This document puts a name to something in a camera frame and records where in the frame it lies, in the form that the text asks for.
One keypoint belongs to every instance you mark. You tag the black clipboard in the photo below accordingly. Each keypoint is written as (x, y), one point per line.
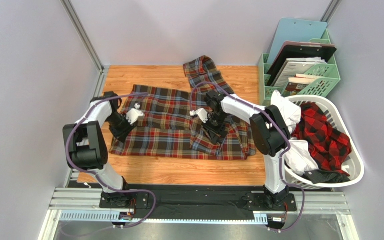
(323, 51)

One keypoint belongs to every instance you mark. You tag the brown blue red plaid shirt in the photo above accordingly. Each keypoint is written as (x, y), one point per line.
(168, 129)

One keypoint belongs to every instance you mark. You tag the white laundry basket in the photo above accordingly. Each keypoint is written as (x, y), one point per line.
(353, 164)

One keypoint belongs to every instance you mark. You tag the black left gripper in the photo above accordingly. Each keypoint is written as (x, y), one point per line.
(122, 134)

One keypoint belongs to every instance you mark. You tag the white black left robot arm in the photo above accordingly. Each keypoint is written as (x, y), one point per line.
(85, 146)

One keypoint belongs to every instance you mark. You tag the dark grey garment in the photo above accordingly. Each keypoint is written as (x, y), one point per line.
(325, 177)

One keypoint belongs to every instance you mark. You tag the red white book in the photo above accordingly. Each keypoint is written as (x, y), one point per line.
(298, 83)

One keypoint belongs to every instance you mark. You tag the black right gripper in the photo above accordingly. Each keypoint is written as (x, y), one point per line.
(217, 132)

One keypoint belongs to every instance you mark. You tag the light blue clipboard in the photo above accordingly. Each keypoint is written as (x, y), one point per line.
(294, 30)

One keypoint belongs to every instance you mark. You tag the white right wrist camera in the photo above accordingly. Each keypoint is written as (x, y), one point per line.
(200, 114)

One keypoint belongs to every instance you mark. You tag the pink clipboard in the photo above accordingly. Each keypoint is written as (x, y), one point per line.
(305, 44)

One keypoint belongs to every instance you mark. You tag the white shirt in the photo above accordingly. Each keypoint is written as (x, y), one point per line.
(298, 158)

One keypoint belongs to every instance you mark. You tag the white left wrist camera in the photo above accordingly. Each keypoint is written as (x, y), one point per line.
(134, 114)

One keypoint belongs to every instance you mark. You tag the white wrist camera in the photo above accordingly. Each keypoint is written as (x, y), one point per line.
(200, 114)
(134, 114)

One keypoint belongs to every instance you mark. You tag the red black checked shirt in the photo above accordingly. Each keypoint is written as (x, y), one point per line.
(327, 146)

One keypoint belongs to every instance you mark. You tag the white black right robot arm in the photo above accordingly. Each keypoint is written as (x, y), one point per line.
(269, 131)

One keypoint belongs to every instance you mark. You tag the white manual booklet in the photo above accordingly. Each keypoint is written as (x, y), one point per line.
(293, 66)

